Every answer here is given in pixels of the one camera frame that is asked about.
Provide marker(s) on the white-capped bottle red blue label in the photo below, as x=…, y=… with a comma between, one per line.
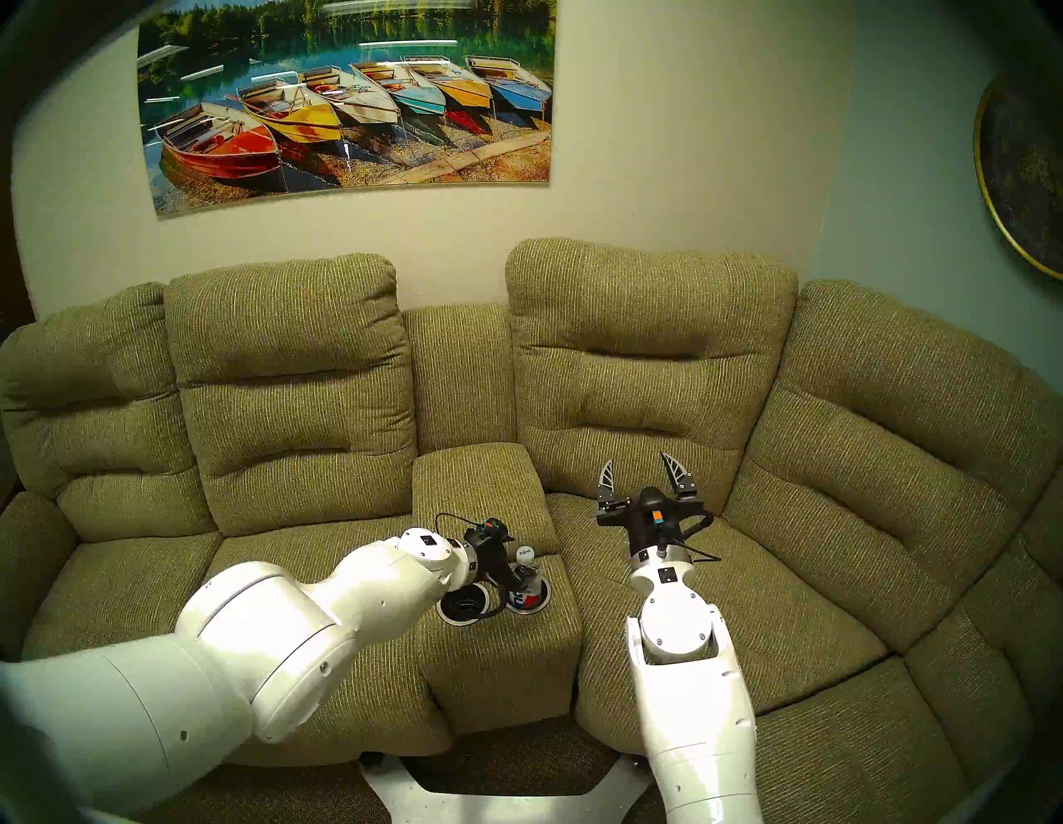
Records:
x=526, y=551

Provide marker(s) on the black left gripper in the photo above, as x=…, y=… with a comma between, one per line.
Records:
x=488, y=561

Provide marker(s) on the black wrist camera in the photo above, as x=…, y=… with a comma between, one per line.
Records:
x=654, y=511
x=493, y=530

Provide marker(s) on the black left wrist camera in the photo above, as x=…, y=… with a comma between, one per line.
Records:
x=493, y=530

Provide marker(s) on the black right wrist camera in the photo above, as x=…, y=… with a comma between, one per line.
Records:
x=654, y=511

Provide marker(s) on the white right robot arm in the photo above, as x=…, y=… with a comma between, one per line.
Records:
x=689, y=731

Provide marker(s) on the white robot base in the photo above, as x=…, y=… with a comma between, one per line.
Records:
x=498, y=806

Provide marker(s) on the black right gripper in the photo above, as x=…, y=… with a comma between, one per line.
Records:
x=656, y=540

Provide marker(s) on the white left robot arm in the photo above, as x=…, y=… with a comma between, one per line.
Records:
x=249, y=648

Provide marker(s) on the metal-rimmed cup holder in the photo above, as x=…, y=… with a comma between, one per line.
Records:
x=544, y=602
x=461, y=610

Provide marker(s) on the green fabric sectional sofa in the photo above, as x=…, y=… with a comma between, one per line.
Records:
x=291, y=432

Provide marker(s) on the green fabric sofa console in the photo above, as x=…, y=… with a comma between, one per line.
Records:
x=482, y=490

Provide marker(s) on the colourful boats wall print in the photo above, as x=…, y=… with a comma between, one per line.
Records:
x=349, y=100

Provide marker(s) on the round gold-rimmed wall clock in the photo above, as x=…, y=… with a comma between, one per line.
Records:
x=1026, y=174

